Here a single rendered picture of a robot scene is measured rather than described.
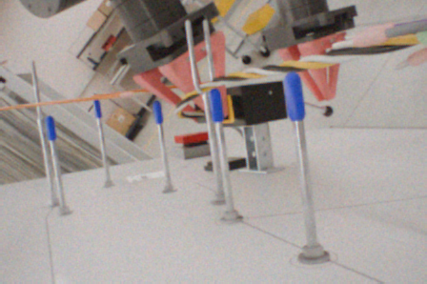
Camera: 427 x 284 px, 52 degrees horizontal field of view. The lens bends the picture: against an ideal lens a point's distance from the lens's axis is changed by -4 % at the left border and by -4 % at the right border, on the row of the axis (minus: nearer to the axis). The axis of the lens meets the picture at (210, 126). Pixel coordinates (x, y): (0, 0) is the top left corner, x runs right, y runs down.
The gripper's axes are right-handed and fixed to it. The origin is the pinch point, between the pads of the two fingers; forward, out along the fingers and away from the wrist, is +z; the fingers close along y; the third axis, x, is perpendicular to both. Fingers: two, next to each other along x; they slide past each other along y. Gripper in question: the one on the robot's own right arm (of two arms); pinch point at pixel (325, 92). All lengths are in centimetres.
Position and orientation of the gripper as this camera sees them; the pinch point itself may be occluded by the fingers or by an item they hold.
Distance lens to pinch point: 54.9
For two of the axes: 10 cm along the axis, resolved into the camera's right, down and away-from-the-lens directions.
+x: 7.8, -3.2, 5.4
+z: 2.8, 9.5, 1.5
